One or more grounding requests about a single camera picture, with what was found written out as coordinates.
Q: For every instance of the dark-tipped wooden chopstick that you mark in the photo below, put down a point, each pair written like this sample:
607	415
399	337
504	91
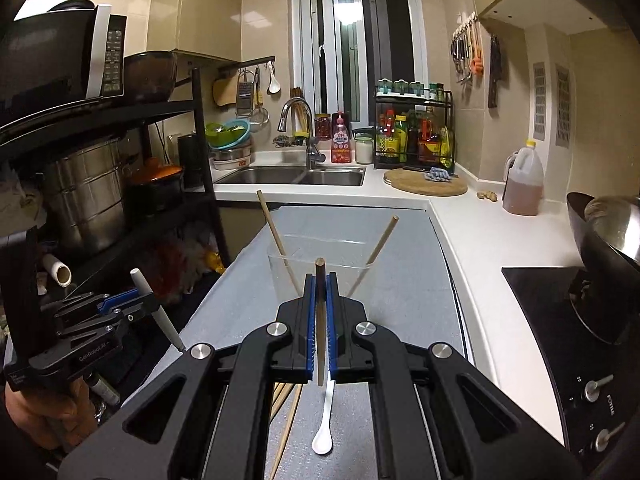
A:
320	310

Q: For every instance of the hanging wooden cutting board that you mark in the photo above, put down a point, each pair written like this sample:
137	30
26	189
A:
225	92

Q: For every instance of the hanging steel kitchen scissors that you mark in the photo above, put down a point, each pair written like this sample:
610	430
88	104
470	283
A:
461	57

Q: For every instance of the white framed window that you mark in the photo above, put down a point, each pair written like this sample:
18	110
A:
350	60

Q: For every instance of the steel wok lid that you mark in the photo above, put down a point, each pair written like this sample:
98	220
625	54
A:
615	225

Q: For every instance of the black glass cooktop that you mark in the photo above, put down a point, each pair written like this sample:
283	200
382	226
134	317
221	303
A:
540	320

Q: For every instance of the black wok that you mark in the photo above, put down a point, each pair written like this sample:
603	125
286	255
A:
600	290

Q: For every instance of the orange lidded pot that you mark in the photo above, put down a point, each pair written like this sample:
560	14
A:
155	172

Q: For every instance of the steel mesh strainer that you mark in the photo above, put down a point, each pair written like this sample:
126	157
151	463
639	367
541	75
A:
258	119

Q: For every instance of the white plastic spoon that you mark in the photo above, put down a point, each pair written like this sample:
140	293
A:
167	325
321	442

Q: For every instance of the bundle of wooden utensils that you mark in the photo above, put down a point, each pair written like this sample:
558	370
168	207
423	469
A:
299	110

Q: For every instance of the white wall socket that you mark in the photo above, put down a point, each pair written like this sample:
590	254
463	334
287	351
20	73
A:
173	145

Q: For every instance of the row of spice jars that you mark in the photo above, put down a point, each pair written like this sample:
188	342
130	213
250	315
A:
400	87

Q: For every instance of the dark glass bowl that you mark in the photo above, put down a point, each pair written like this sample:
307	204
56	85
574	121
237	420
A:
150	77

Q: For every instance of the hanging cleaver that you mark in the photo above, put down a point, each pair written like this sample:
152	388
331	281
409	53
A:
495	80

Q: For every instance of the pink dish soap bottle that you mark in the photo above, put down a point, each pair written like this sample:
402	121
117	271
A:
341	142

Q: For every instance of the steel basin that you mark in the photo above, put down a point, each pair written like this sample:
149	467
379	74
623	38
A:
230	160

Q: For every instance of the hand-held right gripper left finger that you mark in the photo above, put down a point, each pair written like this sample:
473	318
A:
311	330

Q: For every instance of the steel double sink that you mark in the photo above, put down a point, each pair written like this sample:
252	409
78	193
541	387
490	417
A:
260	176

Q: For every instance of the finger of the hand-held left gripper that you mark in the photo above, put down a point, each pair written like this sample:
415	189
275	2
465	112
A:
100	325
120	302

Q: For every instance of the black cylindrical kettle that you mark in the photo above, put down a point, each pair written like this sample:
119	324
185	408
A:
190	160

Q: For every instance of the steel kitchen faucet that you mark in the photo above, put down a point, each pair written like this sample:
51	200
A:
310	150

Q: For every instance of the large steel stockpot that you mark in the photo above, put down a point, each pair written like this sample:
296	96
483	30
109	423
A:
85	195

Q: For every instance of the colourful fluffy duster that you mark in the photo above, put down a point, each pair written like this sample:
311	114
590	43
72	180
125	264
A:
175	265

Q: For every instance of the clear plastic cup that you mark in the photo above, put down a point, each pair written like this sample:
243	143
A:
340	260

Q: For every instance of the grey foam mat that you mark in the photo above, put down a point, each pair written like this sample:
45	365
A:
400	285

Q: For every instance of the grey wall vent grille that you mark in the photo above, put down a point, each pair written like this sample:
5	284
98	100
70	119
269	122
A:
539	102
563	107

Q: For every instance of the beige wall cabinet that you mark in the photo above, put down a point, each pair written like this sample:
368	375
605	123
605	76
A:
200	10

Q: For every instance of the plastic cooking oil jug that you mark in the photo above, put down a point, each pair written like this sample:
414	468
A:
522	190

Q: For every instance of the white hanging ladle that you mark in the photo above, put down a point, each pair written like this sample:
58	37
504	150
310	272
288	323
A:
273	85

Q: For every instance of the white jar with dark lid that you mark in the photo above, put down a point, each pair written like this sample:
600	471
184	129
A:
364	152

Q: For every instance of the black microwave oven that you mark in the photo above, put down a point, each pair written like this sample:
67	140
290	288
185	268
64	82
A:
45	65

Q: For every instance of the white wall cabinet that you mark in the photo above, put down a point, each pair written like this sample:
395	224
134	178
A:
525	5

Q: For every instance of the row of sauce bottles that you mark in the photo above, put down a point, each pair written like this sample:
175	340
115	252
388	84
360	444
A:
387	140

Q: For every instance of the black metal shelf rack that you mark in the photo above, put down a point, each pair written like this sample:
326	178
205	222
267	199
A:
200	130

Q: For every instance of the red filled jar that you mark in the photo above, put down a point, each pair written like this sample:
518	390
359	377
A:
322	127

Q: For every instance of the round wooden cutting board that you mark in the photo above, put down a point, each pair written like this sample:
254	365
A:
415	185

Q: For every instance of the blue plastic basin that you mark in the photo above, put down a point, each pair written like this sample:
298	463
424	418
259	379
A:
242	132

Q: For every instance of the blue knitted cloth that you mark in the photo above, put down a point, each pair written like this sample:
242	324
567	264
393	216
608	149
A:
437	174

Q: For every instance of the steel box grater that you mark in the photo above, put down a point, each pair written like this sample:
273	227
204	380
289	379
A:
244	91

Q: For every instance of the ginger root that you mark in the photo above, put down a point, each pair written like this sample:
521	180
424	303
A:
486	195

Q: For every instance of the white tube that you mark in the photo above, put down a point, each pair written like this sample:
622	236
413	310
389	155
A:
105	391

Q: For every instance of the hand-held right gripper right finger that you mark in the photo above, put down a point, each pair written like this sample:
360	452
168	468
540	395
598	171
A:
330	330

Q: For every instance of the person's left hand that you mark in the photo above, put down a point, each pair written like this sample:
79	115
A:
40	415

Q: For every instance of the white wall hook rail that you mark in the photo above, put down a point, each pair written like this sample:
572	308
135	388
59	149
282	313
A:
465	22

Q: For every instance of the black wall hook rail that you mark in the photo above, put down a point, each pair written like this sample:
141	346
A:
245	62

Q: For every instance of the white cardboard roll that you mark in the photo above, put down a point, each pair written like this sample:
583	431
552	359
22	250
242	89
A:
57	267

